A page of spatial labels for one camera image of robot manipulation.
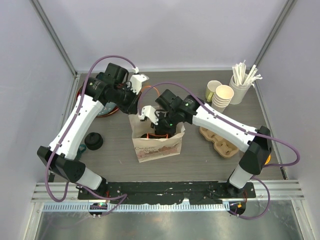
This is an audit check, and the teal mug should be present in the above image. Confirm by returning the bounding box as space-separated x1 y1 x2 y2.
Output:
75 144 87 161

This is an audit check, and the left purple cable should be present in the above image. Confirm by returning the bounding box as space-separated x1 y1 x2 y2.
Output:
44 55 140 216

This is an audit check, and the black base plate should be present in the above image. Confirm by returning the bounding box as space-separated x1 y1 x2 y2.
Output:
77 180 257 205

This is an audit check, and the stack of black lids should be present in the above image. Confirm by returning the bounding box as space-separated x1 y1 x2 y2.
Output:
84 132 104 151

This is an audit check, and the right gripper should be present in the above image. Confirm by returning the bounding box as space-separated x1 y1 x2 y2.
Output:
151 109 179 137

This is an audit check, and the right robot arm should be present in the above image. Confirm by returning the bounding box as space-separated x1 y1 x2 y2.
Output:
154 89 272 198

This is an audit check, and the white straw holder cup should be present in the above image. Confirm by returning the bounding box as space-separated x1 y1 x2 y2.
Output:
229 76 254 105

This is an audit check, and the stack of paper cups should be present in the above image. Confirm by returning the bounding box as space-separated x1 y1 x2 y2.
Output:
211 85 234 113

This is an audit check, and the aluminium rail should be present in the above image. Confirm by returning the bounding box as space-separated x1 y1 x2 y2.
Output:
31 180 304 216

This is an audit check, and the brown paper bag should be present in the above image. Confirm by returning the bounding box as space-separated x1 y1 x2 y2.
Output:
128 84 186 164

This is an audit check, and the yellow-green mug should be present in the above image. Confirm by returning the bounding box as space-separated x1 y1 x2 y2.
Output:
205 80 222 103

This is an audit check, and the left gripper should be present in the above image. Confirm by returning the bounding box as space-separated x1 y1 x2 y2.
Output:
112 84 142 115

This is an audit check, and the orange bowl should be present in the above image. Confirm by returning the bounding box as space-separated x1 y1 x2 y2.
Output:
264 155 271 165

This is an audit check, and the red round tray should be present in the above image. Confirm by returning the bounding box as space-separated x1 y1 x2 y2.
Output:
76 86 121 118

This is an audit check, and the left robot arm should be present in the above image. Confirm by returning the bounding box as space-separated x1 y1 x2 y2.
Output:
37 63 148 200

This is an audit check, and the bundle of wrapped straws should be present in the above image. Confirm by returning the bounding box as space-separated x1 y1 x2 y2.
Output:
232 60 263 87

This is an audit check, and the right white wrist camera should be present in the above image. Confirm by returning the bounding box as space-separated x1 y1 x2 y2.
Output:
138 105 160 129

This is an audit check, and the blue ceramic plate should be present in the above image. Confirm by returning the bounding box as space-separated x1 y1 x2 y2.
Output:
104 102 117 114

